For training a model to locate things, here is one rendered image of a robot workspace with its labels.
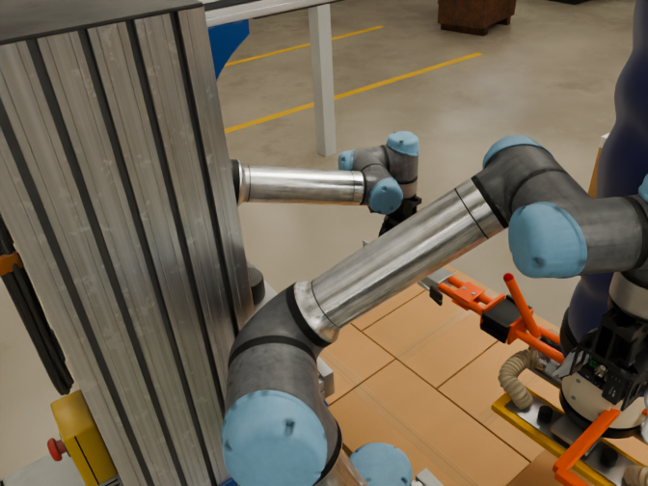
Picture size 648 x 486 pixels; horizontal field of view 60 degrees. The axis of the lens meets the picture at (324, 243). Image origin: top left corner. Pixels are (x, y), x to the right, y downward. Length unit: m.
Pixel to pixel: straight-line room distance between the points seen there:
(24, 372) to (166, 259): 2.71
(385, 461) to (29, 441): 2.23
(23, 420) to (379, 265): 2.62
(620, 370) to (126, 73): 0.61
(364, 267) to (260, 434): 0.23
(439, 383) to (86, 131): 1.73
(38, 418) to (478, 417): 2.06
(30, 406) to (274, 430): 2.62
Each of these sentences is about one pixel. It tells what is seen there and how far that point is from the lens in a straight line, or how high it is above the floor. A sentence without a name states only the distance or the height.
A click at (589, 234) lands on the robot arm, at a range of 0.58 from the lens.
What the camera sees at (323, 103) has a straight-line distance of 4.67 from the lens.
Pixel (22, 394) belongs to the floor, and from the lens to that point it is 3.27.
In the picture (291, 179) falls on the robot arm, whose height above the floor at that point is 1.61.
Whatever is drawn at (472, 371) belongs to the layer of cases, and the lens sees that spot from 2.19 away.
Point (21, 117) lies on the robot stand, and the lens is 0.60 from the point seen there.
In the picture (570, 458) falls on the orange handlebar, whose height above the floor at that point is 1.25.
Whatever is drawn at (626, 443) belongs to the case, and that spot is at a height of 0.95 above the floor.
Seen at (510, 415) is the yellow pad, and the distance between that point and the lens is 1.33.
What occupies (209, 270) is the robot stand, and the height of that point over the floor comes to 1.71.
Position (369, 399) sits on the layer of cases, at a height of 0.54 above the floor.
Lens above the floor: 2.15
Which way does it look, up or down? 35 degrees down
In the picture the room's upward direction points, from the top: 4 degrees counter-clockwise
